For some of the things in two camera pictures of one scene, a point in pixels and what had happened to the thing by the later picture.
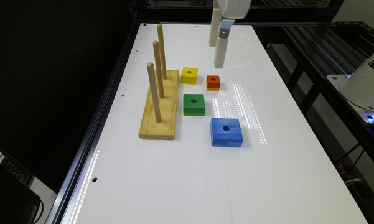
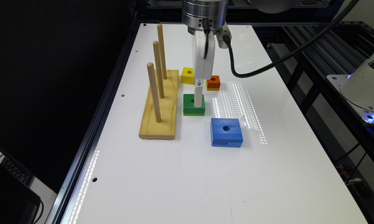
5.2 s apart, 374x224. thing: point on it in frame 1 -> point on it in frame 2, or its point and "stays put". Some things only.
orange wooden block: x=213 y=81 stays put
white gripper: x=233 y=9 -> x=203 y=67
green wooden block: x=193 y=104 stays put
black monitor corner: x=10 y=200 stays put
